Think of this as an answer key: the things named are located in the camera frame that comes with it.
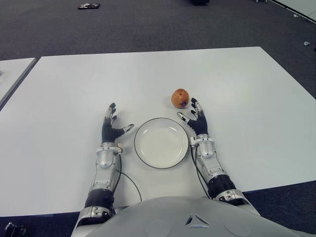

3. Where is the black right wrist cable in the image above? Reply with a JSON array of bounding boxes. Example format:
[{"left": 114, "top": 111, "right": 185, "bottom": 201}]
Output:
[{"left": 191, "top": 145, "right": 213, "bottom": 199}]

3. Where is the white plate with black rim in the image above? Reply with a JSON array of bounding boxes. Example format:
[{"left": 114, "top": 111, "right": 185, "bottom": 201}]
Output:
[{"left": 134, "top": 117, "right": 191, "bottom": 170}]

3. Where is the black metal robot part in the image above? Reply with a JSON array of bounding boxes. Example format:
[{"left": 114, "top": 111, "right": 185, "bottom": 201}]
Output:
[{"left": 0, "top": 221, "right": 27, "bottom": 237}]

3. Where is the grey robot torso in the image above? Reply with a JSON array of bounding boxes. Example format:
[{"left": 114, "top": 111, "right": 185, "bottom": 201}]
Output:
[{"left": 74, "top": 196, "right": 316, "bottom": 237}]

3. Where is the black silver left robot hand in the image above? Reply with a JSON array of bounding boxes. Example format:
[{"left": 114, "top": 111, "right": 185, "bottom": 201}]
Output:
[{"left": 101, "top": 102, "right": 135, "bottom": 144}]

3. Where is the brownish red apple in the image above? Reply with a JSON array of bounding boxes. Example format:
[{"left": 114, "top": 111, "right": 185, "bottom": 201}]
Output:
[{"left": 171, "top": 88, "right": 191, "bottom": 109}]

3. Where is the dark red flat floor item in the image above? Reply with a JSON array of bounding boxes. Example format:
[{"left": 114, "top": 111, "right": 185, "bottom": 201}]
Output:
[{"left": 78, "top": 2, "right": 101, "bottom": 10}]

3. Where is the white side table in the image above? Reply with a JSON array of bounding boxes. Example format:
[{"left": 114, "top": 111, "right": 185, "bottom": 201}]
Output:
[{"left": 0, "top": 57, "right": 37, "bottom": 111}]

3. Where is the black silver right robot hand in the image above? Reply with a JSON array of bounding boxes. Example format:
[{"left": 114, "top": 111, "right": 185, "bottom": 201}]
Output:
[{"left": 176, "top": 97, "right": 208, "bottom": 136}]

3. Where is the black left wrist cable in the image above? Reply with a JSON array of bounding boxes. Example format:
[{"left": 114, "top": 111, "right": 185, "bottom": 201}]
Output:
[{"left": 115, "top": 153, "right": 143, "bottom": 201}]

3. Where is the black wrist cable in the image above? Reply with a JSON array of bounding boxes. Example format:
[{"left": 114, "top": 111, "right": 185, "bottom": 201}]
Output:
[
  {"left": 191, "top": 145, "right": 213, "bottom": 199},
  {"left": 115, "top": 153, "right": 143, "bottom": 201}
]

